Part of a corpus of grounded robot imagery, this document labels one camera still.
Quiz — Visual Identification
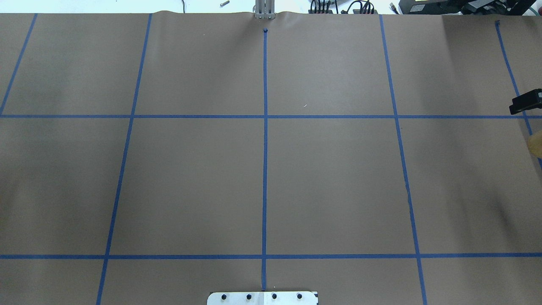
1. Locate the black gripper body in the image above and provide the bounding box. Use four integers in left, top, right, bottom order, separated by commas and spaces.
509, 89, 542, 115

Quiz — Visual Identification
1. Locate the aluminium frame post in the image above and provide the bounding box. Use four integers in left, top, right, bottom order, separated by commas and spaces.
253, 0, 276, 20

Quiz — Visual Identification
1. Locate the white metal base plate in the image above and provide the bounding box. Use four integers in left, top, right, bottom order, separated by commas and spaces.
207, 291, 319, 305

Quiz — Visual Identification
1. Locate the bamboo cup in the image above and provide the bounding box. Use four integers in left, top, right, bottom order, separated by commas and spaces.
527, 130, 542, 159

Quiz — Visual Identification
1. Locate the black cable bundle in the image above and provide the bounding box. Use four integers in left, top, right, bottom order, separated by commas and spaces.
309, 0, 379, 15

